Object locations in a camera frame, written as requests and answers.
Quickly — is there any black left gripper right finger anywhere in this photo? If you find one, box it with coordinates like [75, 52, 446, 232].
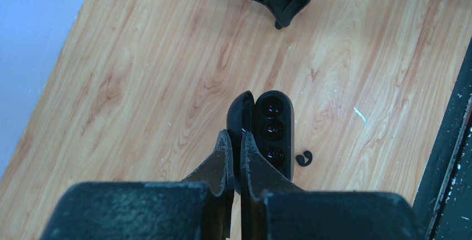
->
[240, 133, 423, 239]

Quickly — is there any black earbud case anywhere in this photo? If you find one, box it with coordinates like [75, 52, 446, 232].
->
[227, 90, 294, 192]

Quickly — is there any black earbud near left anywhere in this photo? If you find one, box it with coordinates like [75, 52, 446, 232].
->
[295, 150, 313, 167]

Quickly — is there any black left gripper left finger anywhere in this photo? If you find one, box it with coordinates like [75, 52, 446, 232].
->
[41, 130, 234, 239]

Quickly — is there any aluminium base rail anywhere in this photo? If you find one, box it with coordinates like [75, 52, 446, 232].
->
[412, 43, 471, 239]

